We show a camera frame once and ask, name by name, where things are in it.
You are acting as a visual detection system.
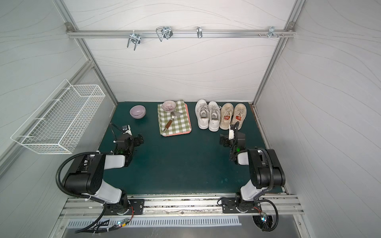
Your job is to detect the beige sneaker left one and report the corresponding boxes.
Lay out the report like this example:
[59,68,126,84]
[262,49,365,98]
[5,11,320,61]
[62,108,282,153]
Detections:
[219,103,234,130]

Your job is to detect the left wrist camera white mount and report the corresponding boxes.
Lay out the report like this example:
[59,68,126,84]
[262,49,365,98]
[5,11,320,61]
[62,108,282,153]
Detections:
[122,125,133,136]

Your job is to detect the white vent strip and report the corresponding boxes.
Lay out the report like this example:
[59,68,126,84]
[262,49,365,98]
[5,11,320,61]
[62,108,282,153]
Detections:
[66,216,242,229]

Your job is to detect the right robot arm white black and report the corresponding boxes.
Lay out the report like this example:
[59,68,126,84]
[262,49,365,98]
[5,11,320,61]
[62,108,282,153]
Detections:
[219,132,286,212]

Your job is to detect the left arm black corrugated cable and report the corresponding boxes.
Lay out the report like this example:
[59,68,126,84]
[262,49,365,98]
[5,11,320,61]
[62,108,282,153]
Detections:
[55,151,100,199]

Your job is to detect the green white checkered cloth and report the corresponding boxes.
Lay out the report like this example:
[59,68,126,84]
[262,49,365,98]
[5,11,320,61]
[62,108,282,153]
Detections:
[157,99,191,136]

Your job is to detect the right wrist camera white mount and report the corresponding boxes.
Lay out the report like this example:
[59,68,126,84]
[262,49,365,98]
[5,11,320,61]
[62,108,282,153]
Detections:
[228,122,239,140]

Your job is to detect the beige sneaker right one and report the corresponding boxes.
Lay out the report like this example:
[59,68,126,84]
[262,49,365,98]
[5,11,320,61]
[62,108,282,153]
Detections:
[231,103,247,130]

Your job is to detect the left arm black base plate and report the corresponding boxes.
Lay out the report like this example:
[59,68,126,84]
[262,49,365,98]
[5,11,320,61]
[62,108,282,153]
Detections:
[104,198,145,216]

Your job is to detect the white sneaker with laces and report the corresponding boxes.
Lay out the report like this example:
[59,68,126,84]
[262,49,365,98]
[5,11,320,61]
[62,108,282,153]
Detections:
[195,99,209,130]

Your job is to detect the pink speckled bowl on cloth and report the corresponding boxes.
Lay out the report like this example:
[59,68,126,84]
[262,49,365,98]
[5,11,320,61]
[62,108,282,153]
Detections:
[162,100,177,113]

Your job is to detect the aluminium cross rail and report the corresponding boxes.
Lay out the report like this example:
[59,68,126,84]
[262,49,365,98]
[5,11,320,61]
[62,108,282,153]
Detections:
[66,29,296,39]

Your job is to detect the metal hook bracket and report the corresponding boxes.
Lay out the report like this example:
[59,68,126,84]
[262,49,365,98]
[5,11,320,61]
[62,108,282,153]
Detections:
[258,26,284,39]
[196,26,202,39]
[127,31,141,51]
[155,26,173,42]

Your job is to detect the pink tray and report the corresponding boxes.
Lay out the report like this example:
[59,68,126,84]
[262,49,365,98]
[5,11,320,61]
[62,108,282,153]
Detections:
[160,103,192,137]

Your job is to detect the purple bowl on table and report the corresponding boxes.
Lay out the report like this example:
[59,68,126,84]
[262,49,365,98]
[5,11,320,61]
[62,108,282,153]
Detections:
[130,105,146,120]

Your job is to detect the white wire basket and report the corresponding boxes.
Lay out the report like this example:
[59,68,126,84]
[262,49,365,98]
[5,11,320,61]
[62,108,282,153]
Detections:
[11,79,105,154]

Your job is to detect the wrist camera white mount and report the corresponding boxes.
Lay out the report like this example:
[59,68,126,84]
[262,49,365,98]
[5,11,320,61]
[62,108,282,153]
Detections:
[228,122,239,140]
[122,125,133,136]

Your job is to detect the beige sneaker one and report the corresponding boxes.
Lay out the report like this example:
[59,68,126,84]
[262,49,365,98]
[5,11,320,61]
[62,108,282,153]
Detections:
[231,103,247,130]
[219,103,234,130]

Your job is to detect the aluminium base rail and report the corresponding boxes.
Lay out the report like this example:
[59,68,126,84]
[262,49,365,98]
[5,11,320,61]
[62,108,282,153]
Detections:
[59,193,305,219]

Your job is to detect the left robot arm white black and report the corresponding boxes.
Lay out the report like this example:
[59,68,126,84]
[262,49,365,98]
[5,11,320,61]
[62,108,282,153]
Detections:
[55,133,144,215]

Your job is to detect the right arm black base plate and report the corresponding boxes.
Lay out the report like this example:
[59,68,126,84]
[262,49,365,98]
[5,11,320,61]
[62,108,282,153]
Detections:
[217,197,262,214]

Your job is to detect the metal spatula wooden handle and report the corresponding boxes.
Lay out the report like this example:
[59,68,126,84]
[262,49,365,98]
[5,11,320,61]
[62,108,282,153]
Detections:
[163,111,182,132]

